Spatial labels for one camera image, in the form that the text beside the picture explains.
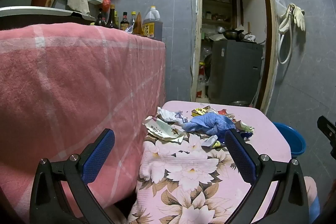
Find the blue plastic bucket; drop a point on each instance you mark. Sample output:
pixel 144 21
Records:
pixel 294 140

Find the green white wrapper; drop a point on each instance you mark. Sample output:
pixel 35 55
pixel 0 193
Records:
pixel 245 130

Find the clear bottle yellow cap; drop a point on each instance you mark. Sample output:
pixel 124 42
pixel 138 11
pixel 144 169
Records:
pixel 132 19

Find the yellow snack wrapper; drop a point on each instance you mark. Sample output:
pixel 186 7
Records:
pixel 200 111

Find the small yellow wrapper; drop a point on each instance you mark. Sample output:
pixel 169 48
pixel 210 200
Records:
pixel 219 145

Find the white red rice sack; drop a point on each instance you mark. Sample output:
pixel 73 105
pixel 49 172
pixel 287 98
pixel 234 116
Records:
pixel 202 82

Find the white blue-print wrapper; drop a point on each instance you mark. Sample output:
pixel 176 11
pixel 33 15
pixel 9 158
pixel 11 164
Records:
pixel 170 115

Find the red packet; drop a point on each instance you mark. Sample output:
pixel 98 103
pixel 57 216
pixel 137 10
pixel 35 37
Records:
pixel 223 111

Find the pink plaid blanket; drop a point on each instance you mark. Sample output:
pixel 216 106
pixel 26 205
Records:
pixel 65 82

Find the steel pot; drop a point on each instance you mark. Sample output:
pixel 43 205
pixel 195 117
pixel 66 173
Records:
pixel 238 103

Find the beige paper packet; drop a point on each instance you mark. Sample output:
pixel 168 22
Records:
pixel 161 130

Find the blue rag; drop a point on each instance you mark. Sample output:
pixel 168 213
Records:
pixel 210 123

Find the cooking oil jug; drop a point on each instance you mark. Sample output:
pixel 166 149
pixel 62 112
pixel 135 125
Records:
pixel 152 24

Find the round dark sauce bottle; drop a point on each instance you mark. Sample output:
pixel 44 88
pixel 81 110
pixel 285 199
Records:
pixel 100 19

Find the black wok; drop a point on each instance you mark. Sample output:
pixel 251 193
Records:
pixel 232 34

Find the person's right forearm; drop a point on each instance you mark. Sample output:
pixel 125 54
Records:
pixel 313 203

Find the small white wrapper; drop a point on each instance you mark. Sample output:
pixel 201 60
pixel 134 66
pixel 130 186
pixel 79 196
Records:
pixel 209 140

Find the silver white wrapper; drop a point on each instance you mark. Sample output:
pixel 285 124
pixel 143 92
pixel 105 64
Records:
pixel 231 116

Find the wooden door frame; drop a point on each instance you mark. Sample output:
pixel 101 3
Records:
pixel 196 29

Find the clear plastic bag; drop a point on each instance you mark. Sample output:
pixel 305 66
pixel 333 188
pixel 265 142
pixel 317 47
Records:
pixel 280 6

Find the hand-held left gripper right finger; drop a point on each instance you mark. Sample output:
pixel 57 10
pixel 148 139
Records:
pixel 239 155

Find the cream rubber glove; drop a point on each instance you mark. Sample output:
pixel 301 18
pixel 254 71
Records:
pixel 299 18
pixel 285 19

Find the white sink basin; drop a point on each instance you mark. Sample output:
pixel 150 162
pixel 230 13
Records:
pixel 34 12

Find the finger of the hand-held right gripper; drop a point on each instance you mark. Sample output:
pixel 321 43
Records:
pixel 328 127

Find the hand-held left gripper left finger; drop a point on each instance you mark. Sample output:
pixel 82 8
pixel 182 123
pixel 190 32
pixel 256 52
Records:
pixel 101 153

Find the red plastic bag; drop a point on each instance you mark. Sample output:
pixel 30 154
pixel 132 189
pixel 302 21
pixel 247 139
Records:
pixel 105 2

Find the wooden storage shelf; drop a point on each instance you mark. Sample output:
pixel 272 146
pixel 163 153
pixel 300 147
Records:
pixel 215 20

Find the sauce bottle yellow label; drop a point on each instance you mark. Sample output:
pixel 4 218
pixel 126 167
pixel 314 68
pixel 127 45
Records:
pixel 124 22

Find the grey washing machine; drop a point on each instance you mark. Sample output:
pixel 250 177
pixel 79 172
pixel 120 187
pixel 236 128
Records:
pixel 236 71

